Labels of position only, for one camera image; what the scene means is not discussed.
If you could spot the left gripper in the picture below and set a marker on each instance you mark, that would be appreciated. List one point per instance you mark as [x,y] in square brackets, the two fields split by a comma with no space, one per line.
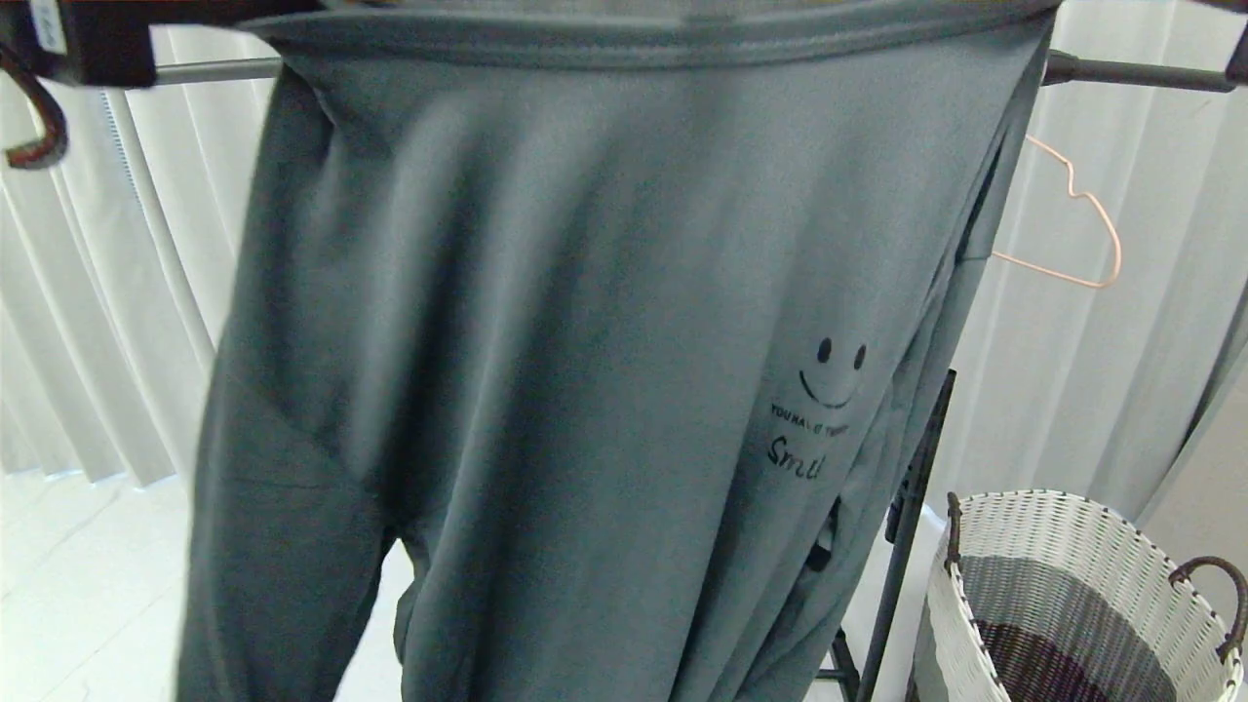
[97,39]

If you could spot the dark grey garment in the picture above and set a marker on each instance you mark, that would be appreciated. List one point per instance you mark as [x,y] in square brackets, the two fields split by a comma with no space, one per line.
[585,341]

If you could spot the pink clothes hanger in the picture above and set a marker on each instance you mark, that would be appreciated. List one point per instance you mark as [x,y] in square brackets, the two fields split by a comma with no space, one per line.
[1053,271]

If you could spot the black clothes rack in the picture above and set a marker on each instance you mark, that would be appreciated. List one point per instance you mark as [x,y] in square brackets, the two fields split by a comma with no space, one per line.
[1121,73]

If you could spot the white laundry basket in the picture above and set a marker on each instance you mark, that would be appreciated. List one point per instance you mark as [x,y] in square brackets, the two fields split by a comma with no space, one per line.
[1053,526]

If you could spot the white curtain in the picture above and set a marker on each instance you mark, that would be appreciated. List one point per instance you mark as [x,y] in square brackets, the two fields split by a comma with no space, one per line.
[1150,341]

